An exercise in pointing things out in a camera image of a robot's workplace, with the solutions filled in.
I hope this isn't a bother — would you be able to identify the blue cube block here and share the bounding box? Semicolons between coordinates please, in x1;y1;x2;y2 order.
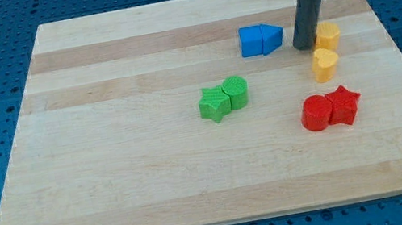
238;25;263;58

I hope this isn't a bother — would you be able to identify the wooden board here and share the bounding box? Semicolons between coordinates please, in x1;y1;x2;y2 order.
0;0;402;225

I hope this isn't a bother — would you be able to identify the blue triangle block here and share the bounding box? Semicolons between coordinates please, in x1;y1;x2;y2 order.
259;23;283;55

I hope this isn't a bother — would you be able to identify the green star block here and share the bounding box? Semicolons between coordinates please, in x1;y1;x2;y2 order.
198;85;232;123

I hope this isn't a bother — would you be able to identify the green cylinder block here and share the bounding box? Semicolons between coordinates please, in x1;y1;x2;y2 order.
222;76;249;110

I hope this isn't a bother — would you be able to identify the red cylinder block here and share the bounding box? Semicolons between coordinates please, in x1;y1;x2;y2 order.
301;94;333;131

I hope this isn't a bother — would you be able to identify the yellow heart block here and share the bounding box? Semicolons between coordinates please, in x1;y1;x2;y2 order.
312;48;339;83

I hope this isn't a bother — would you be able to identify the red star block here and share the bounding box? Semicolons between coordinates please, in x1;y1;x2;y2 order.
325;85;361;125

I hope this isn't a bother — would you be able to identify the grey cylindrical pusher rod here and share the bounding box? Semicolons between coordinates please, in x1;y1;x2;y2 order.
292;0;322;51

